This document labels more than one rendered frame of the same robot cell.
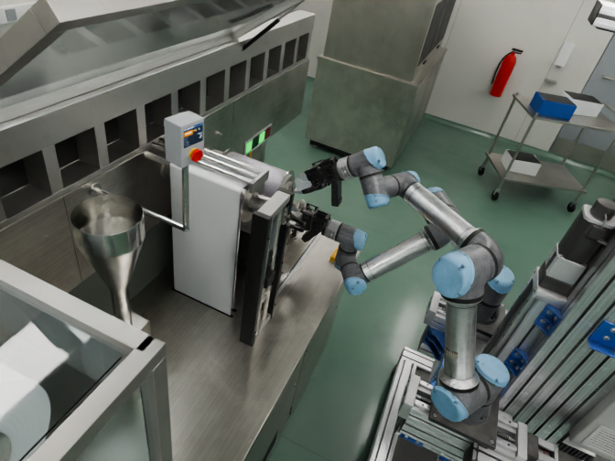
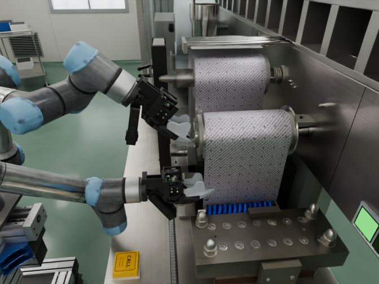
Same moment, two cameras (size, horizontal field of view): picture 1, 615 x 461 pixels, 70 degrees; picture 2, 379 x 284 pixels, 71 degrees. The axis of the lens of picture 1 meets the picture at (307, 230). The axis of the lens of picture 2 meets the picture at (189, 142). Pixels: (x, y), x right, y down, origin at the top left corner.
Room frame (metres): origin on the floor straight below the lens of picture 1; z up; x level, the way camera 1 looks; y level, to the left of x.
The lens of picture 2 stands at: (1.95, -0.17, 1.63)
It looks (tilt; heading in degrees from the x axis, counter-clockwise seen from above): 32 degrees down; 158
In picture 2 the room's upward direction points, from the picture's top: straight up
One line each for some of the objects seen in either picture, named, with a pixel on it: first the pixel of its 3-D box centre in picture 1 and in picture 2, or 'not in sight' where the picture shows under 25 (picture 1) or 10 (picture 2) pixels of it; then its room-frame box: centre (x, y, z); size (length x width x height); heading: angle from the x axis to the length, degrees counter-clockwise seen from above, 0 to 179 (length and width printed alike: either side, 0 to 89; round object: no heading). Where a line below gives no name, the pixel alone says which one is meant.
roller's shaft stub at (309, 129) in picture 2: not in sight; (298, 129); (1.44, 0.39, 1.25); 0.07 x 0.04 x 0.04; 73
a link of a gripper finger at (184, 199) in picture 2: not in sight; (184, 196); (1.42, 0.03, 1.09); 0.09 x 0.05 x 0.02; 72
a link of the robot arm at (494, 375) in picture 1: (484, 378); not in sight; (0.90, -0.66, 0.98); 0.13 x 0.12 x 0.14; 131
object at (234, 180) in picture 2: not in sight; (242, 182); (1.45, 0.21, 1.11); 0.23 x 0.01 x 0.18; 73
